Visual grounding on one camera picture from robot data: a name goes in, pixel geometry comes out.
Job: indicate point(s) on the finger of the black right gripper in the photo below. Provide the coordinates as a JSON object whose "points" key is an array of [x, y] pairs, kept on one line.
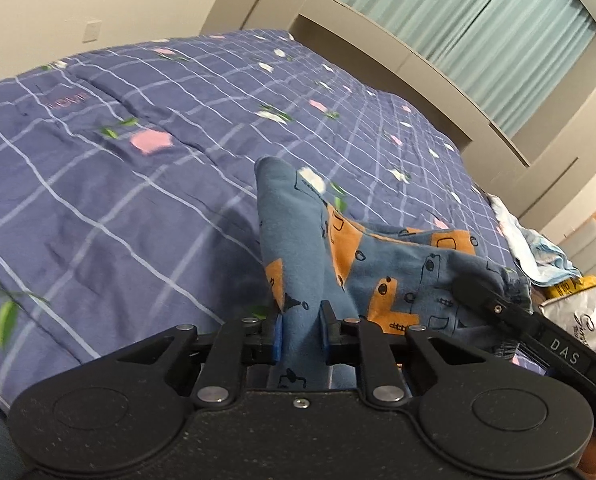
{"points": [[542, 339]]}

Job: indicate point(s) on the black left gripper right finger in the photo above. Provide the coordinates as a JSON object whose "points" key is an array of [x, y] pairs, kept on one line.
{"points": [[361, 344]]}

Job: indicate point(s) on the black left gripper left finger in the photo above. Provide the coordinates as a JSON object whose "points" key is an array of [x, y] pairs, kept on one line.
{"points": [[227, 354]]}

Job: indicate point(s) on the blue patterned children's pants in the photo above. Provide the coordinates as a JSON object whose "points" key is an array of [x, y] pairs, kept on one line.
{"points": [[392, 276]]}

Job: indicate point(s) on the white printed plastic bag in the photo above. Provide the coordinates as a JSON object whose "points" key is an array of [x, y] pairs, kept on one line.
{"points": [[576, 314]]}

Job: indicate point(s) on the yellow packaged item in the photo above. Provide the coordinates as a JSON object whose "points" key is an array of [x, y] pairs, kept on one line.
{"points": [[570, 286]]}

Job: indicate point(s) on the light blue white cloth pile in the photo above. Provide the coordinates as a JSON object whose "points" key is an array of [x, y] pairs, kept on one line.
{"points": [[545, 263]]}

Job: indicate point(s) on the purple plaid floral bedspread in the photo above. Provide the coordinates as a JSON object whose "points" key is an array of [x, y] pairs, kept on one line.
{"points": [[127, 186]]}

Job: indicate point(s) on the teal pleated curtain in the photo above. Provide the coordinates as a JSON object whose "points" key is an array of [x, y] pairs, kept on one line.
{"points": [[506, 55]]}

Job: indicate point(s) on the white wall socket plate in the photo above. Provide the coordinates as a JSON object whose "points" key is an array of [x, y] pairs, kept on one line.
{"points": [[91, 31]]}

